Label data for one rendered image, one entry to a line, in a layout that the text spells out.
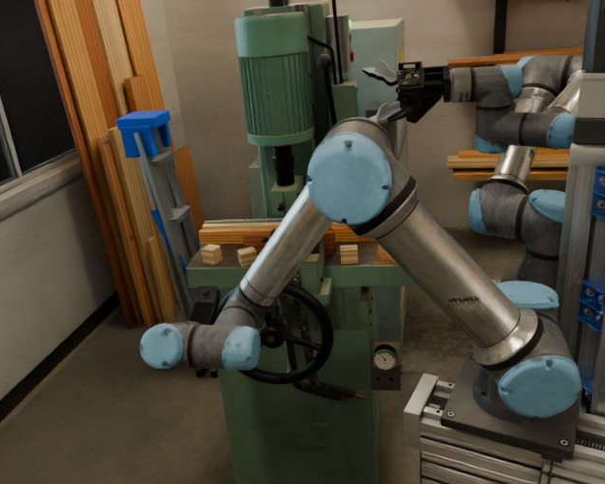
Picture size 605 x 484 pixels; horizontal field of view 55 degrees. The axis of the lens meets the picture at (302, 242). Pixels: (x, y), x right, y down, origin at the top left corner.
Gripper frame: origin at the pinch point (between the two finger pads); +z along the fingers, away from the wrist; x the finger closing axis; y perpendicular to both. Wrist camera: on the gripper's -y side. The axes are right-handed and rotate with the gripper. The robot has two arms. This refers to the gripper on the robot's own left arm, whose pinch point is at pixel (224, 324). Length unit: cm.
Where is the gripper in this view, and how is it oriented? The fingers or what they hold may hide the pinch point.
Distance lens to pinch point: 134.4
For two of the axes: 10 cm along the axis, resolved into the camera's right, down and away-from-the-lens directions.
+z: 1.9, 0.8, 9.8
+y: -0.3, 10.0, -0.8
